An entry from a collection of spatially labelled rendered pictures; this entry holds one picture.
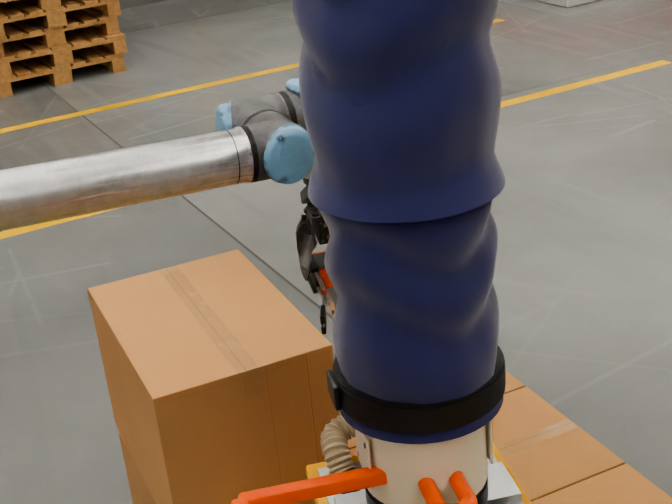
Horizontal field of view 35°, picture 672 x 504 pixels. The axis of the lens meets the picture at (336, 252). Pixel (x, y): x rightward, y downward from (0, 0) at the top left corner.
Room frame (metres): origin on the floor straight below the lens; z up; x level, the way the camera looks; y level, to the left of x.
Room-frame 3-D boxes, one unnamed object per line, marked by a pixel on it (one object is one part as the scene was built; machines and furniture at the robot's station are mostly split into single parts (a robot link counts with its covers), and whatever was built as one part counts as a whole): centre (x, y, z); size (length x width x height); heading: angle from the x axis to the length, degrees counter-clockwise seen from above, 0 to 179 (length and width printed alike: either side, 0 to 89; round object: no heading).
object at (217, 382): (2.22, 0.32, 0.74); 0.60 x 0.40 x 0.40; 22
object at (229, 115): (1.73, 0.11, 1.53); 0.12 x 0.12 x 0.09; 22
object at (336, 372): (1.22, -0.09, 1.33); 0.23 x 0.23 x 0.04
